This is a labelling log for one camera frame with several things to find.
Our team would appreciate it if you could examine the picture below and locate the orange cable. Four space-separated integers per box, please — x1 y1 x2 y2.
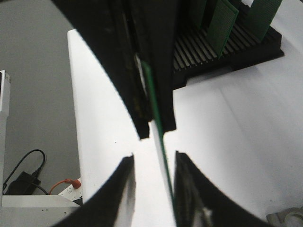
49 178 81 195

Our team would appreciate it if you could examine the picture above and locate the black power adapter cable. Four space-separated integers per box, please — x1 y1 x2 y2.
2 149 52 196

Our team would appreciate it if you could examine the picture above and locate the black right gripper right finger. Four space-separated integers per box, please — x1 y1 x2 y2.
173 151 269 227

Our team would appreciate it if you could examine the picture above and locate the black slotted board rack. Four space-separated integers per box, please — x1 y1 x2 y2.
173 0 284 89

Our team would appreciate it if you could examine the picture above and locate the green perforated board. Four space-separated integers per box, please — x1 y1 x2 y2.
206 0 239 58
243 0 282 42
141 61 178 225

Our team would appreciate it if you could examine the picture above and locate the green perforated board front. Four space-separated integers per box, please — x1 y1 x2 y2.
141 61 178 225

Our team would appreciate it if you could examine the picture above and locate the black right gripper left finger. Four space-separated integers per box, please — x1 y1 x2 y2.
58 155 135 227

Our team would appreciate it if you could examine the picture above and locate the grey metal clamp block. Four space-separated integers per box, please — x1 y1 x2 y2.
266 208 303 227

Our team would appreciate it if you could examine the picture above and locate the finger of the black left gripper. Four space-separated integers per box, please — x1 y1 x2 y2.
53 0 151 140
129 0 180 131

